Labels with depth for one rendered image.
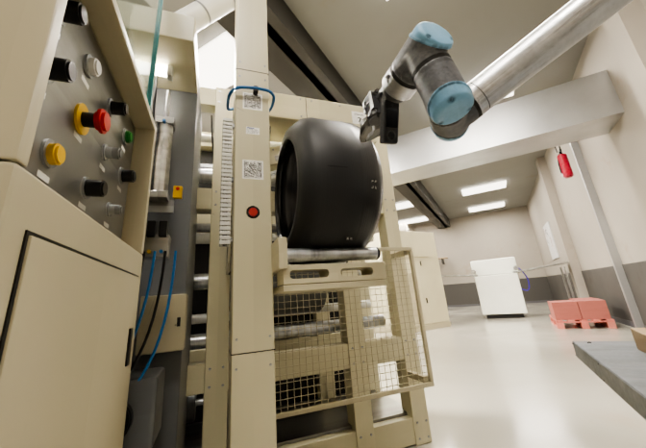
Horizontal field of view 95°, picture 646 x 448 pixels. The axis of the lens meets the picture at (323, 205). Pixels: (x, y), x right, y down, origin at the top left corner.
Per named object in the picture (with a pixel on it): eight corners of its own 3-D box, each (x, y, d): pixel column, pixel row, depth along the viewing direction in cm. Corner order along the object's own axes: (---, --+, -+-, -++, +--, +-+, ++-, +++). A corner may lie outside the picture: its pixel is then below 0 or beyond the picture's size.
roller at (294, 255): (281, 246, 97) (280, 259, 98) (284, 252, 93) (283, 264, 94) (375, 244, 109) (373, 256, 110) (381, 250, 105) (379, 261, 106)
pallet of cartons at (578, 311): (620, 328, 440) (610, 299, 452) (559, 329, 474) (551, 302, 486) (599, 320, 532) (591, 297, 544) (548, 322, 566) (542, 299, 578)
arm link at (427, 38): (431, 45, 60) (412, 12, 63) (398, 91, 71) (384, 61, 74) (463, 49, 64) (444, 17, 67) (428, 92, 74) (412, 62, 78)
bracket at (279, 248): (279, 269, 88) (278, 236, 91) (260, 280, 123) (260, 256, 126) (289, 268, 89) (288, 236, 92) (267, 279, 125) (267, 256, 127)
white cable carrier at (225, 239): (218, 244, 96) (222, 117, 110) (218, 246, 101) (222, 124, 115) (233, 243, 98) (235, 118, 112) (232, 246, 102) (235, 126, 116)
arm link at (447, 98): (477, 116, 67) (454, 75, 71) (478, 89, 57) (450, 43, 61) (436, 136, 70) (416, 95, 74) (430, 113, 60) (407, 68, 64)
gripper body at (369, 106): (382, 108, 92) (404, 78, 82) (387, 131, 88) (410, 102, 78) (360, 105, 89) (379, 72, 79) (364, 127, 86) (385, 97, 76)
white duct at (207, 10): (108, 38, 132) (274, -49, 185) (115, 60, 143) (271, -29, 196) (131, 57, 133) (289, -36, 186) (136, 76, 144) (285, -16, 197)
